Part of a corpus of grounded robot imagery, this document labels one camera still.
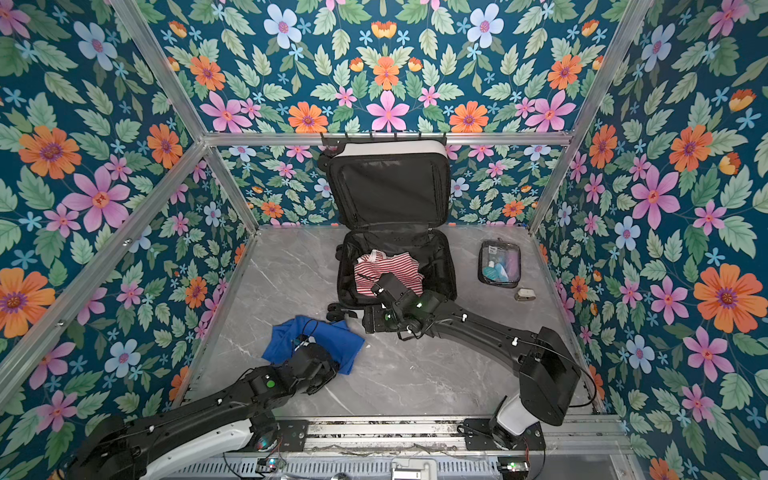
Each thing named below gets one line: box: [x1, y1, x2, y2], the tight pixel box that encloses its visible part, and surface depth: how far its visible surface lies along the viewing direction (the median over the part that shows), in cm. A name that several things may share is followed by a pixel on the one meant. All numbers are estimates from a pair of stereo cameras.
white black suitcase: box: [318, 137, 457, 322], surface depth 98 cm
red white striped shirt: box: [354, 249, 424, 297], surface depth 103 cm
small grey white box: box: [515, 288, 537, 301], surface depth 100 cm
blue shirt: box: [262, 315, 365, 375], surface depth 89 cm
